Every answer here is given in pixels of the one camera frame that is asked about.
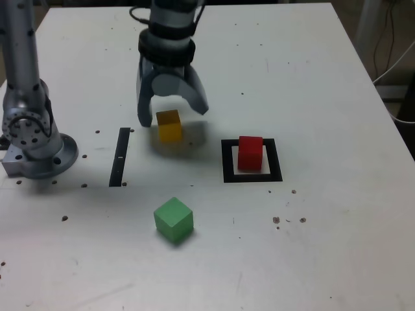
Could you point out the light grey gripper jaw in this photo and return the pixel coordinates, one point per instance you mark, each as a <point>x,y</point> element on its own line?
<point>194,94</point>

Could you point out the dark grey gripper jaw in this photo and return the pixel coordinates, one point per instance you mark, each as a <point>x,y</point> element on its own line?
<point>143,97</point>

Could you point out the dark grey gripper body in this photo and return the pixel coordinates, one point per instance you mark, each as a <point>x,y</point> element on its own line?
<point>168,69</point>

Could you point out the yellow cube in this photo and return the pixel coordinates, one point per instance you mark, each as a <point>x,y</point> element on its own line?
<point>170,131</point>

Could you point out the red cube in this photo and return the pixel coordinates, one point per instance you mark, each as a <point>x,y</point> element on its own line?
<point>250,155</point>

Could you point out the green cube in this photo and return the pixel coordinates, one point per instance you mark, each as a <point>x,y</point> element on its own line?
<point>173,220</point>

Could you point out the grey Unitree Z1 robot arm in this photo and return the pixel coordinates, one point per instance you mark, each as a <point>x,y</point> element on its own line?
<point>19,64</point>

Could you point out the black tape square outline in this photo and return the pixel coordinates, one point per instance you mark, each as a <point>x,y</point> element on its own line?
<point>227,168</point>

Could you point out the black tape strip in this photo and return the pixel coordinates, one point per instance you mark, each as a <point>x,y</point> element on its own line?
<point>119,155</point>

